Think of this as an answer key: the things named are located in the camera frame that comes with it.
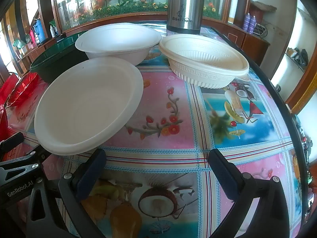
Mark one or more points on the red thermos jug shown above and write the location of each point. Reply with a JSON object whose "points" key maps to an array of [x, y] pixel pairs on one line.
{"points": [[32, 37]]}

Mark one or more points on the blue thermos jug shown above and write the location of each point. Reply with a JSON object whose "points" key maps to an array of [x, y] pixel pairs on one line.
{"points": [[40, 31]]}

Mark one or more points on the brown flat object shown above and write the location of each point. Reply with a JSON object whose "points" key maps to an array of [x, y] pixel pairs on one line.
{"points": [[261, 6]]}

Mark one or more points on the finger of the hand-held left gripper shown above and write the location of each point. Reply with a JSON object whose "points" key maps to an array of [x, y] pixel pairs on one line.
{"points": [[13, 140], [37, 156]]}

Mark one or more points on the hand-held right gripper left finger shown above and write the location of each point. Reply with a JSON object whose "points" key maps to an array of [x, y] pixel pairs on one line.
{"points": [[90, 176]]}

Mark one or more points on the purple spray can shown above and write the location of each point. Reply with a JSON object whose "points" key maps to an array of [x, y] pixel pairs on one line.
{"points": [[246, 22], [252, 24]]}

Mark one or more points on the painted flower glass panel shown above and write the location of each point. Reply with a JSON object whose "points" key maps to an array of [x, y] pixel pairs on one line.
{"points": [[123, 0]]}

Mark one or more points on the white bottle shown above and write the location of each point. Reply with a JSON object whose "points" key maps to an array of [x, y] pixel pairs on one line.
{"points": [[52, 31]]}

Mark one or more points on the dark bundle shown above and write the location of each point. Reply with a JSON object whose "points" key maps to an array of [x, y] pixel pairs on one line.
{"points": [[301, 55]]}

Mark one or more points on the printed plastic tablecloth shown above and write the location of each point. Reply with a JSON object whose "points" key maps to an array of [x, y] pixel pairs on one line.
{"points": [[173, 104]]}

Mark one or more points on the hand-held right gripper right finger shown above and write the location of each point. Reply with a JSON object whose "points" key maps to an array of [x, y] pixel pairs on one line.
{"points": [[223, 171]]}

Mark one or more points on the stainless steel thermos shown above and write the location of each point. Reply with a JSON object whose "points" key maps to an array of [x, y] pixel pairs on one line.
{"points": [[185, 5]]}

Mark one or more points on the white deep bowl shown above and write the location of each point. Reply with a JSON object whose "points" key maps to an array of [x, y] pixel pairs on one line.
{"points": [[116, 39]]}

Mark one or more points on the cream patterned bowl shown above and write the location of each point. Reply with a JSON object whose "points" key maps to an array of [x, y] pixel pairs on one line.
{"points": [[198, 74]]}

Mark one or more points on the green plastic plate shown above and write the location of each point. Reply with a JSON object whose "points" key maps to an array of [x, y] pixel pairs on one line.
{"points": [[57, 64]]}

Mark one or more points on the white shallow plate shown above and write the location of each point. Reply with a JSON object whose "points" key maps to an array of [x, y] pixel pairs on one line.
{"points": [[84, 106]]}

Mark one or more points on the red plastic plate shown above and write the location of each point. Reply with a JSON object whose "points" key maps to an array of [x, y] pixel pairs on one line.
{"points": [[22, 89], [3, 124]]}

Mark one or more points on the green shiny object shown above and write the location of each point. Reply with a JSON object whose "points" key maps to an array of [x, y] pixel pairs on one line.
{"points": [[17, 44]]}

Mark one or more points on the wooden cabinet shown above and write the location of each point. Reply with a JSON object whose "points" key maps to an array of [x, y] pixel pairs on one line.
{"points": [[252, 42]]}

